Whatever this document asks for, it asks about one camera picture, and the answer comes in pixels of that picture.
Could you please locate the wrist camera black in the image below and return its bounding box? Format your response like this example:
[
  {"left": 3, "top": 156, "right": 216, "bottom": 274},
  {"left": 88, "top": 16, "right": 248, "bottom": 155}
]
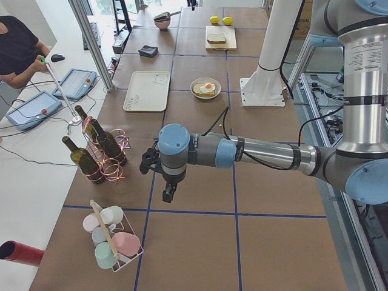
[{"left": 139, "top": 147, "right": 161, "bottom": 175}]

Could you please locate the middle dark wine bottle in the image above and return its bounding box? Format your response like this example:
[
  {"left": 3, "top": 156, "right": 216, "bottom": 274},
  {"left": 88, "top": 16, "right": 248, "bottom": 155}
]
[{"left": 90, "top": 118, "right": 127, "bottom": 166}]

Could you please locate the copper wire bottle rack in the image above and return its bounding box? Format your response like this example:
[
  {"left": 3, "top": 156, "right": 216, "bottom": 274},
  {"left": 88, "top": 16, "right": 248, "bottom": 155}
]
[{"left": 82, "top": 116, "right": 131, "bottom": 184}]

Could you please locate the rear green wine bottle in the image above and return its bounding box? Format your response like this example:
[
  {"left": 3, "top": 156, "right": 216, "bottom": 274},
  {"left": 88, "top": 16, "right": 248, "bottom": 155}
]
[{"left": 75, "top": 105, "right": 98, "bottom": 144}]

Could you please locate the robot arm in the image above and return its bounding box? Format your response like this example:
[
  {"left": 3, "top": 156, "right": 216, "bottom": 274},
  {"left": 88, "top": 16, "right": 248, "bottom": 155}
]
[{"left": 155, "top": 1, "right": 387, "bottom": 205}]

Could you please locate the wooden cutting board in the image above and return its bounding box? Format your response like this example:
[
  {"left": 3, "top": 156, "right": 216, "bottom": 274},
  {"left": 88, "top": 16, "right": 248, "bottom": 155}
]
[{"left": 205, "top": 25, "right": 237, "bottom": 50}]

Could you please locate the white round plate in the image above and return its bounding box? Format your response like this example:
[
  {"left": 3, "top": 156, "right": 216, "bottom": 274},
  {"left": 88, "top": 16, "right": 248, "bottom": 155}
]
[{"left": 190, "top": 77, "right": 221, "bottom": 99}]

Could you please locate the yellow lemon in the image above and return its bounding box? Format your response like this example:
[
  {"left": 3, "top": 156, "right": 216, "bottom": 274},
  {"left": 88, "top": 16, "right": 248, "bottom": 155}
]
[
  {"left": 209, "top": 16, "right": 220, "bottom": 25},
  {"left": 222, "top": 16, "right": 233, "bottom": 26}
]

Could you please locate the white wire cup rack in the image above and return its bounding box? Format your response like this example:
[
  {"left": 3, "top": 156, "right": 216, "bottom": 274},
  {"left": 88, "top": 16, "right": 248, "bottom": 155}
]
[{"left": 82, "top": 200, "right": 144, "bottom": 272}]

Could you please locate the pink bowl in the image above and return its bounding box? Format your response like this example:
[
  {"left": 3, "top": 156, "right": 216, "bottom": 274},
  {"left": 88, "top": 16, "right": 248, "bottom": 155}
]
[{"left": 153, "top": 12, "right": 171, "bottom": 30}]

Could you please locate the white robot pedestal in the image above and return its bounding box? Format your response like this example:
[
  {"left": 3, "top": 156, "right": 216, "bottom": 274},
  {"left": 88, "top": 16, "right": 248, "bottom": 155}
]
[{"left": 240, "top": 0, "right": 304, "bottom": 107}]

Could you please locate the lilac pink cup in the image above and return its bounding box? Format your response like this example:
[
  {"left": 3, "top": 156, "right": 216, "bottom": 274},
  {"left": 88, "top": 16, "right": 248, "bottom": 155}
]
[{"left": 82, "top": 213, "right": 100, "bottom": 233}]

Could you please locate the silver grabber stick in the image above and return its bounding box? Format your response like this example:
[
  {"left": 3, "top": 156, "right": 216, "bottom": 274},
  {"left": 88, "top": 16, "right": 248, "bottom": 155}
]
[{"left": 39, "top": 55, "right": 82, "bottom": 136}]

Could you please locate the left yellow lemon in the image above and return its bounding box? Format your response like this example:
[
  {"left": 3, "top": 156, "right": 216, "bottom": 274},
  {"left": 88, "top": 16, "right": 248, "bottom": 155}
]
[{"left": 209, "top": 16, "right": 220, "bottom": 25}]

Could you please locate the mint green cup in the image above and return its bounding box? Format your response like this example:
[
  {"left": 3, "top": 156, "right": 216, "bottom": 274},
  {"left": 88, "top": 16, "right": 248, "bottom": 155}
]
[{"left": 94, "top": 242, "right": 117, "bottom": 269}]

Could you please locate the person in black shirt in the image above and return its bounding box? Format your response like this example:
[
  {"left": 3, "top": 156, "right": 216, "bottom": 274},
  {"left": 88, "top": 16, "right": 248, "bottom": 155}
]
[{"left": 1, "top": 15, "right": 50, "bottom": 89}]

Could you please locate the near teach pendant tablet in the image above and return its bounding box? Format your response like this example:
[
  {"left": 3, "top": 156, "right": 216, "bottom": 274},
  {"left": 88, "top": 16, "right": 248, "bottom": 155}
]
[{"left": 5, "top": 91, "right": 62, "bottom": 131}]

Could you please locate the fried egg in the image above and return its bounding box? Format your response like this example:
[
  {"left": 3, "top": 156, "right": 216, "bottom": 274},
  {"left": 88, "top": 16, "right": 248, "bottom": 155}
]
[{"left": 199, "top": 82, "right": 216, "bottom": 93}]

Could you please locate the green wine bottle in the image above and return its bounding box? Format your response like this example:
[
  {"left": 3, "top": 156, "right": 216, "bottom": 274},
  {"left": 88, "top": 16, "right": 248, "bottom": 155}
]
[
  {"left": 62, "top": 136, "right": 105, "bottom": 184},
  {"left": 75, "top": 105, "right": 98, "bottom": 144}
]

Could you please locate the cardboard box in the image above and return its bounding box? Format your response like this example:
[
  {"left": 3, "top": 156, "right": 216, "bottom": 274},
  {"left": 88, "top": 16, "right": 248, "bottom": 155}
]
[{"left": 293, "top": 0, "right": 313, "bottom": 40}]

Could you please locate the aluminium frame post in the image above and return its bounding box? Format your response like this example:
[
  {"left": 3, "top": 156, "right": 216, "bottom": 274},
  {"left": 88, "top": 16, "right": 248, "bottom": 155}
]
[{"left": 68, "top": 0, "right": 115, "bottom": 92}]

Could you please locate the bread slice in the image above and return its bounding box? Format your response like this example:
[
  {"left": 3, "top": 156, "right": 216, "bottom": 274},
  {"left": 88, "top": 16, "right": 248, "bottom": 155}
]
[
  {"left": 206, "top": 33, "right": 226, "bottom": 44},
  {"left": 193, "top": 82, "right": 216, "bottom": 97}
]

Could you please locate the black computer mouse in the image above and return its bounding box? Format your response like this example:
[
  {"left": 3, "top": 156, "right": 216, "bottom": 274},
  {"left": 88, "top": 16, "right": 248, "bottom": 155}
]
[{"left": 50, "top": 54, "right": 65, "bottom": 62}]

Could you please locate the salmon pink cup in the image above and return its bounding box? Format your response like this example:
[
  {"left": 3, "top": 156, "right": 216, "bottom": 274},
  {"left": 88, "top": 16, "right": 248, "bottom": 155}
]
[{"left": 112, "top": 232, "right": 141, "bottom": 257}]

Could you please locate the right yellow lemon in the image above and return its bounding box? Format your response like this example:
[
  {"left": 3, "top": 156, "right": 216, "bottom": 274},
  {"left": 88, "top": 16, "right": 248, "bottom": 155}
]
[{"left": 222, "top": 16, "right": 233, "bottom": 26}]

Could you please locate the cream bear tray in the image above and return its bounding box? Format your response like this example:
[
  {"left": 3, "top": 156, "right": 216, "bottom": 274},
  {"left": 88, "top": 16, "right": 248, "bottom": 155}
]
[{"left": 123, "top": 71, "right": 170, "bottom": 112}]

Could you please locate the grey cup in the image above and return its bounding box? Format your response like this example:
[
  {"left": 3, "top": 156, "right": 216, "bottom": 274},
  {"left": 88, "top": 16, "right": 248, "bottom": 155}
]
[{"left": 92, "top": 227, "right": 107, "bottom": 246}]

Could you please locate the far teach pendant tablet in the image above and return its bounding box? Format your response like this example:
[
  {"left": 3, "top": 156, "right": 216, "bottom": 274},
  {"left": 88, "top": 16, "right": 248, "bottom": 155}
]
[{"left": 59, "top": 69, "right": 97, "bottom": 101}]

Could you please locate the front green wine bottle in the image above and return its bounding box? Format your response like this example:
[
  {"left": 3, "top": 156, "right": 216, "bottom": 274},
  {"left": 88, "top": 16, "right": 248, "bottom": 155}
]
[{"left": 62, "top": 136, "right": 105, "bottom": 184}]

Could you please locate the white cup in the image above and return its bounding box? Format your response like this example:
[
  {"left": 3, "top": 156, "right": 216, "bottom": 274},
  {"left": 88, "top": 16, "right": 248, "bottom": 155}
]
[{"left": 100, "top": 206, "right": 124, "bottom": 224}]

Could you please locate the red cylinder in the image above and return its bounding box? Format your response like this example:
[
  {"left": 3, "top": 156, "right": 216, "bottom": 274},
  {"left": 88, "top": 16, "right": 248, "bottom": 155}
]
[{"left": 1, "top": 241, "right": 44, "bottom": 267}]

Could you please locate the black keyboard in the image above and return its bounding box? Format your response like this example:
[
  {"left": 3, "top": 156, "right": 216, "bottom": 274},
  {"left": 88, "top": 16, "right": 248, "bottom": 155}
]
[{"left": 82, "top": 22, "right": 102, "bottom": 51}]

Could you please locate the grey folded cloth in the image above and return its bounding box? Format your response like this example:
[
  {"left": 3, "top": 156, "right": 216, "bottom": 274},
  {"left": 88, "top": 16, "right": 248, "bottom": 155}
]
[{"left": 138, "top": 45, "right": 158, "bottom": 58}]

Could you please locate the teach pendant tablet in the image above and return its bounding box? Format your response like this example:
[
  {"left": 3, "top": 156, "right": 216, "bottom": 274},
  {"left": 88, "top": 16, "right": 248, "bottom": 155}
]
[
  {"left": 59, "top": 69, "right": 97, "bottom": 101},
  {"left": 5, "top": 91, "right": 62, "bottom": 131}
]

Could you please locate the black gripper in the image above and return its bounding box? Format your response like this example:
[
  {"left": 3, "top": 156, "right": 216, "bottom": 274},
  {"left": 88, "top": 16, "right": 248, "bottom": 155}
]
[{"left": 155, "top": 140, "right": 186, "bottom": 202}]

